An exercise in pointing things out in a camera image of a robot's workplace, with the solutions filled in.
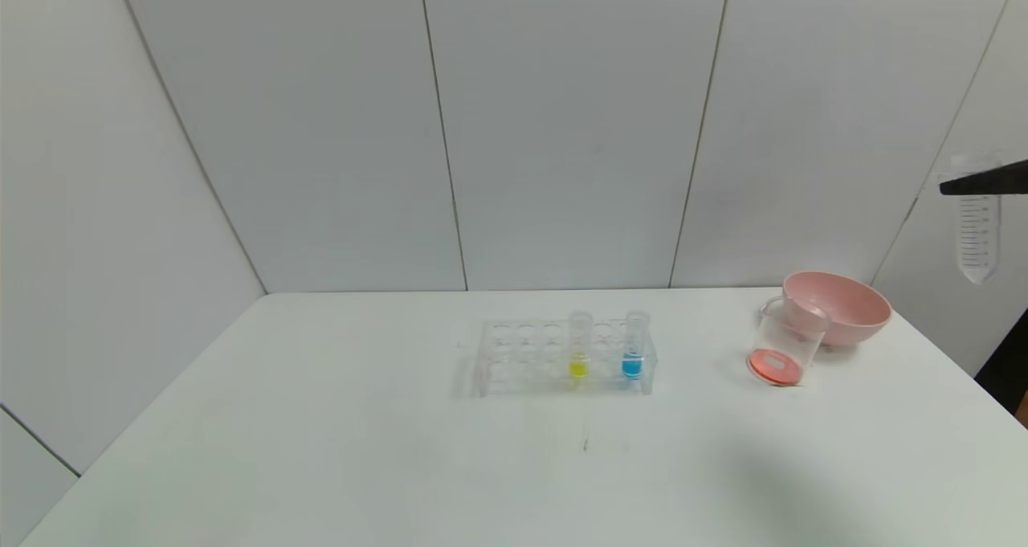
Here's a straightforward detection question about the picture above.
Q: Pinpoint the blue pigment test tube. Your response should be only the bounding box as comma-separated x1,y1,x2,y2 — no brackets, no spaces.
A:
623,311,651,382

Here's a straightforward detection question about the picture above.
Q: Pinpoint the red pigment test tube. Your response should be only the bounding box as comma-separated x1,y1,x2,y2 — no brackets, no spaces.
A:
951,154,1004,285

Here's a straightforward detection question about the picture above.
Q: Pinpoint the clear plastic test tube rack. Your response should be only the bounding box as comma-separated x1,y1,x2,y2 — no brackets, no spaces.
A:
474,317,659,398

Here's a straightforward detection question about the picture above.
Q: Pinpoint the yellow pigment test tube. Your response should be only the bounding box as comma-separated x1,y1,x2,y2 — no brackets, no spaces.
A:
567,311,593,382

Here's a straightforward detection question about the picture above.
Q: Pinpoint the clear glass beaker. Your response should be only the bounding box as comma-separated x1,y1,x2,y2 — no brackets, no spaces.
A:
745,296,829,388

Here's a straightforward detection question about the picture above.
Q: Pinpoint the pink bowl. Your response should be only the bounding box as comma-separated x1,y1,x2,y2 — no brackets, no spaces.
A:
781,271,892,349

